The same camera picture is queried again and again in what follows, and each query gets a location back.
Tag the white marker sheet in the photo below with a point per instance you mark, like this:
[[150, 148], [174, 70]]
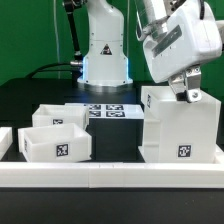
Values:
[[113, 111]]

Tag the white drawer cabinet box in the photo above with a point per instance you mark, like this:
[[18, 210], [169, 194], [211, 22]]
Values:
[[177, 131]]

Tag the white right fence rail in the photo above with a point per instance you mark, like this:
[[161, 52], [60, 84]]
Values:
[[219, 156]]

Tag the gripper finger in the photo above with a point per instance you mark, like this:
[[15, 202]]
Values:
[[176, 83], [192, 82]]

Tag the white fence rail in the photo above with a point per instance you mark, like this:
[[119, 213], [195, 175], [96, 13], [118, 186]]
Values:
[[219, 156], [6, 140], [111, 175]]

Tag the white front fence rail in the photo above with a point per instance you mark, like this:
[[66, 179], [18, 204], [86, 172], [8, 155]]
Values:
[[111, 175]]

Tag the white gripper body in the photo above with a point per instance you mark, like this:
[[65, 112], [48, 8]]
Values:
[[176, 38]]

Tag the white drawer tray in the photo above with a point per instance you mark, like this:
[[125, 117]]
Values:
[[56, 143], [47, 115]]

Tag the white left fence rail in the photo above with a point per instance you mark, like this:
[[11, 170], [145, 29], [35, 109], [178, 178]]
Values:
[[6, 140]]

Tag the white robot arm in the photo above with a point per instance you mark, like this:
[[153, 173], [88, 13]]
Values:
[[105, 64]]

